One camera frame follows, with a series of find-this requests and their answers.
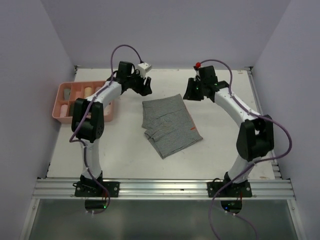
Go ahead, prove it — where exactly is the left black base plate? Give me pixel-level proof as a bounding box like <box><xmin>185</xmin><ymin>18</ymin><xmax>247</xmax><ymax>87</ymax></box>
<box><xmin>72</xmin><ymin>181</ymin><xmax>120</xmax><ymax>198</ymax></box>

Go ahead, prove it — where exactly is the beige rolled cloth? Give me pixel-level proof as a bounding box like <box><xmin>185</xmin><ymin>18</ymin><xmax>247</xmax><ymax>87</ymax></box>
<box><xmin>94</xmin><ymin>86</ymin><xmax>102</xmax><ymax>92</ymax></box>

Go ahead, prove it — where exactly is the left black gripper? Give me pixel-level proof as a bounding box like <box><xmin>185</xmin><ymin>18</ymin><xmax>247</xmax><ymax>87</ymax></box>
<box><xmin>127</xmin><ymin>69</ymin><xmax>152</xmax><ymax>96</ymax></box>

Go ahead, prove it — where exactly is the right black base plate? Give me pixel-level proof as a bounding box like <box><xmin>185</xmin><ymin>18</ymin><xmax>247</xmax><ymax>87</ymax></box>
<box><xmin>206</xmin><ymin>178</ymin><xmax>253</xmax><ymax>198</ymax></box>

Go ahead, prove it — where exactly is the plain grey underwear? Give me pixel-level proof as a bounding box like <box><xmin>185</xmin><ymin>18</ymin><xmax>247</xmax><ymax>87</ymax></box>
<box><xmin>63</xmin><ymin>88</ymin><xmax>71</xmax><ymax>101</ymax></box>

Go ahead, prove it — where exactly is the grey striped underwear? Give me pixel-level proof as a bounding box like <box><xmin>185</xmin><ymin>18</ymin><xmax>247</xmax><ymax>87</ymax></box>
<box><xmin>142</xmin><ymin>94</ymin><xmax>203</xmax><ymax>159</ymax></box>

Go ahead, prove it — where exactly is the beige navy-trimmed underwear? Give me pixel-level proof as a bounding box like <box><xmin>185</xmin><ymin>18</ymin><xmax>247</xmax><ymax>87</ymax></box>
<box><xmin>83</xmin><ymin>86</ymin><xmax>93</xmax><ymax>98</ymax></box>

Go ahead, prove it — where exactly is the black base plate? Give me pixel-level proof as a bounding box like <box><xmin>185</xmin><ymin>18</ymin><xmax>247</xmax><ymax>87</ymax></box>
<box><xmin>206</xmin><ymin>178</ymin><xmax>253</xmax><ymax>198</ymax></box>
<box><xmin>72</xmin><ymin>181</ymin><xmax>120</xmax><ymax>198</ymax></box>

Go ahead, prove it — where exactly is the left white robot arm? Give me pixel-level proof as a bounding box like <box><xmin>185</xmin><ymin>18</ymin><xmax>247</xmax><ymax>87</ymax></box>
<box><xmin>69</xmin><ymin>61</ymin><xmax>152</xmax><ymax>197</ymax></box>

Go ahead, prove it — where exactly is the aluminium mounting rail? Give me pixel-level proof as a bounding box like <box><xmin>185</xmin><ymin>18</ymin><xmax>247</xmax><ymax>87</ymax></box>
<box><xmin>32</xmin><ymin>178</ymin><xmax>295</xmax><ymax>200</ymax></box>

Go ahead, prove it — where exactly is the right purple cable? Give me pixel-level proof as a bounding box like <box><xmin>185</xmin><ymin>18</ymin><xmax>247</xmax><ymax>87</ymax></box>
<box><xmin>199</xmin><ymin>58</ymin><xmax>293</xmax><ymax>240</ymax></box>

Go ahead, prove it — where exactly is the pink divided storage tray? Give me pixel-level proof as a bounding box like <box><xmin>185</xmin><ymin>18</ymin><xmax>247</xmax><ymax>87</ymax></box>
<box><xmin>52</xmin><ymin>81</ymin><xmax>122</xmax><ymax>127</ymax></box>

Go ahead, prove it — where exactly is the olive rolled cloth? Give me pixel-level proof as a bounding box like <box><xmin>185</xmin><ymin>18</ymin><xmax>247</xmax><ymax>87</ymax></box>
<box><xmin>68</xmin><ymin>102</ymin><xmax>74</xmax><ymax>117</ymax></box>

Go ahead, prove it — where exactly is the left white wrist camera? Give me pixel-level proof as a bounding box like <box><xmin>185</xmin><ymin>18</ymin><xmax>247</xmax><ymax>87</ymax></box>
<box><xmin>136</xmin><ymin>62</ymin><xmax>153</xmax><ymax>77</ymax></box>

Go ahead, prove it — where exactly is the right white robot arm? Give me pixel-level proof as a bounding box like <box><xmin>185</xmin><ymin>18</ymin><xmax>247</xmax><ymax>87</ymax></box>
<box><xmin>183</xmin><ymin>62</ymin><xmax>274</xmax><ymax>197</ymax></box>

